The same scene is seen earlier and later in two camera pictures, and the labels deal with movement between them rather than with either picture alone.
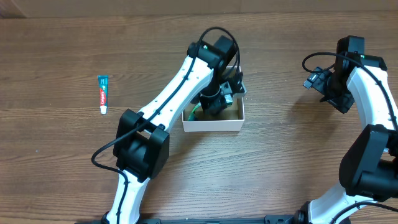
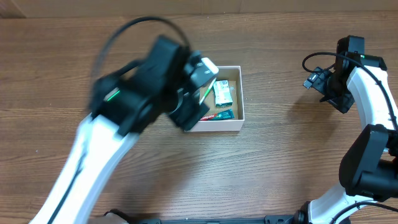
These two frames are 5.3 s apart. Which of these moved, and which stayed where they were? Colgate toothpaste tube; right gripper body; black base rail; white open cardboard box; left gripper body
Moved: Colgate toothpaste tube; left gripper body
Stayed: right gripper body; white open cardboard box; black base rail
